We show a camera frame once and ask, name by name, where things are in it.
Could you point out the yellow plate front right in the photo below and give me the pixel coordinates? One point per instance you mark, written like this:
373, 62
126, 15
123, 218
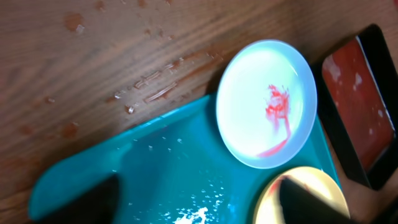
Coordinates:
315, 181

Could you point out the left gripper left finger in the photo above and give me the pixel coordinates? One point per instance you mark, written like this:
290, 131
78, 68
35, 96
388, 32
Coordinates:
97, 206

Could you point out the black tray with red water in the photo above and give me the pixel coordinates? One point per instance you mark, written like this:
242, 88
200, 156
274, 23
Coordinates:
357, 103

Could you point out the light blue plate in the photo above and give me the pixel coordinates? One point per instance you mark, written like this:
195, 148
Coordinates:
266, 104

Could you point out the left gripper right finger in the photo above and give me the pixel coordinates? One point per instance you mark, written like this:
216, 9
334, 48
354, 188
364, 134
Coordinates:
301, 206

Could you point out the teal plastic tray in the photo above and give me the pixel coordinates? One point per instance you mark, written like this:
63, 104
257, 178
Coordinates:
173, 167

